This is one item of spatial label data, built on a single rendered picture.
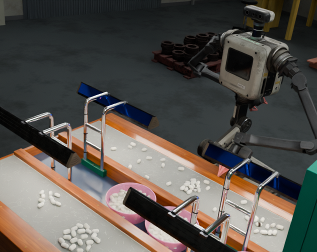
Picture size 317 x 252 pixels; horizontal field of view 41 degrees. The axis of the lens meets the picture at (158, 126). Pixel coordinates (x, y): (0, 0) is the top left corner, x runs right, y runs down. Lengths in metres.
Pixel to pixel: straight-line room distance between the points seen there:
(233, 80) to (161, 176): 0.75
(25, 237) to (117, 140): 1.02
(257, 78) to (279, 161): 1.86
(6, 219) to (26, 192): 0.24
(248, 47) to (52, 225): 1.47
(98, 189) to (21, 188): 0.42
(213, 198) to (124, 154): 0.64
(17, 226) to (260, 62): 1.58
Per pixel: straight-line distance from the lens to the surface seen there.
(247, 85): 2.65
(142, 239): 2.06
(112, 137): 2.86
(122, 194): 2.35
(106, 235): 2.10
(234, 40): 2.69
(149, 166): 2.58
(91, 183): 2.53
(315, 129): 2.43
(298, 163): 4.40
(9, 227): 2.15
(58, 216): 2.21
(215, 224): 1.64
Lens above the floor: 2.17
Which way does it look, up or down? 28 degrees down
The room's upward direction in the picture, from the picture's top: 5 degrees clockwise
